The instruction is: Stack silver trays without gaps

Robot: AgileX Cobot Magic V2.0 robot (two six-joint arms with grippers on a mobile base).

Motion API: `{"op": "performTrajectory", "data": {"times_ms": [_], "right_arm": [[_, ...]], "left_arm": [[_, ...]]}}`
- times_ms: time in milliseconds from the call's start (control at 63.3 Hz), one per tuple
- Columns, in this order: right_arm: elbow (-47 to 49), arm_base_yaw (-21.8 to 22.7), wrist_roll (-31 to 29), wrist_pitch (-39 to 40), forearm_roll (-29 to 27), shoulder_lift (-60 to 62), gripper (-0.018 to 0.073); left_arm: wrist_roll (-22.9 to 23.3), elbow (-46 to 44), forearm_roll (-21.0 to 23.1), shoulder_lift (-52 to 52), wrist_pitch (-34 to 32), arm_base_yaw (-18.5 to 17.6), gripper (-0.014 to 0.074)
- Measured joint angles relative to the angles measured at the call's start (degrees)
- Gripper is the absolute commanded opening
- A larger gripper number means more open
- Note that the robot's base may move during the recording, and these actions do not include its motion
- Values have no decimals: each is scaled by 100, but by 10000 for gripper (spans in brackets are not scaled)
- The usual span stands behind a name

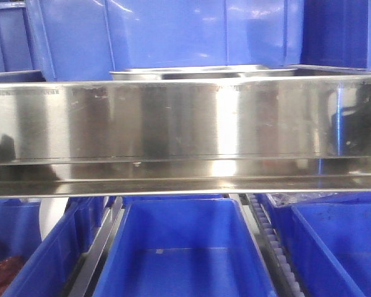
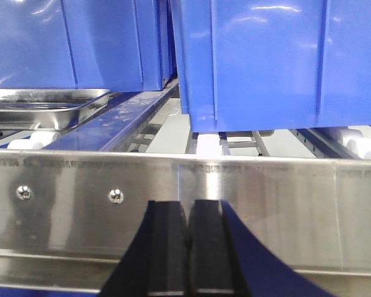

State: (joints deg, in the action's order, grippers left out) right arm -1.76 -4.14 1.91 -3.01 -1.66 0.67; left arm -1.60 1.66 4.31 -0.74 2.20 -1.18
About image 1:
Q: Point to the blue centre upper bin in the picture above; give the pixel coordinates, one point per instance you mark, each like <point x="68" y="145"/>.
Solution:
<point x="86" y="40"/>

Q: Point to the blue left lower bin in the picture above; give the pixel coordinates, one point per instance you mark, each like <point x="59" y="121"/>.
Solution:
<point x="34" y="266"/>

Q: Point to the blue centre lower bin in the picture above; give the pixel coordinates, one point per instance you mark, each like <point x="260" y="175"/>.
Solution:
<point x="187" y="247"/>

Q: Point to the stainless steel shelf front panel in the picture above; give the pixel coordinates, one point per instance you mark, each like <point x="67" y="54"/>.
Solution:
<point x="292" y="130"/>

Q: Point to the blue bin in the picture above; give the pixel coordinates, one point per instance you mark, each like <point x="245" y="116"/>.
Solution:
<point x="328" y="241"/>
<point x="34" y="266"/>
<point x="86" y="40"/>
<point x="187" y="247"/>
<point x="337" y="33"/>
<point x="17" y="56"/>

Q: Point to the blue right upper bin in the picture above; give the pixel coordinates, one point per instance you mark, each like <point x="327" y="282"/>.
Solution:
<point x="337" y="33"/>

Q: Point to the blue left upper bin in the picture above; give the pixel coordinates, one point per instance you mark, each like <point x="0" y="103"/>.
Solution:
<point x="17" y="56"/>

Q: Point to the blue right lower bin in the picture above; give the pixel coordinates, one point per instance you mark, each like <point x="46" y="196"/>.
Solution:
<point x="328" y="241"/>

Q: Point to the white roller track rail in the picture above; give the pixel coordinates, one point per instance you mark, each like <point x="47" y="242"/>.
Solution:
<point x="281" y="273"/>

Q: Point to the silver metal tray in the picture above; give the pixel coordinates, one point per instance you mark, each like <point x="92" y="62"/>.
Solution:
<point x="201" y="72"/>

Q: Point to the grey metal divider rail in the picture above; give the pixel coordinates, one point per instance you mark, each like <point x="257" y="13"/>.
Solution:
<point x="87" y="272"/>

